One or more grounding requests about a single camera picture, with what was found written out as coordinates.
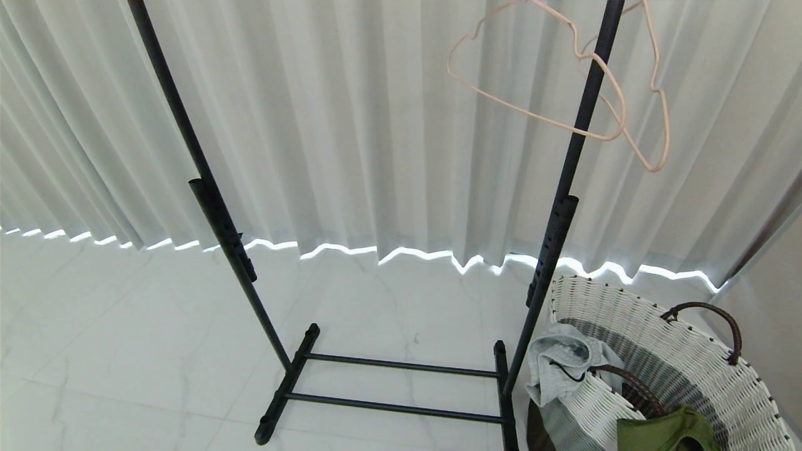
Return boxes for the pink clothes hanger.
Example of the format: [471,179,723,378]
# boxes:
[447,0,627,142]
[580,0,670,173]

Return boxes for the green sleeveless shirt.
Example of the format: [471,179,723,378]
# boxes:
[617,404,721,451]

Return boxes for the black clothes rack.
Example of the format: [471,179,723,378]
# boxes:
[127,0,626,451]

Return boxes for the white laundry basket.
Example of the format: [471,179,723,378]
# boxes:
[526,276,799,451]

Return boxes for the white curtain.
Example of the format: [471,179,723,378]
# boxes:
[0,0,802,294]

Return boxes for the pale grey shorts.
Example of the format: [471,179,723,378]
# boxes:
[525,324,626,409]

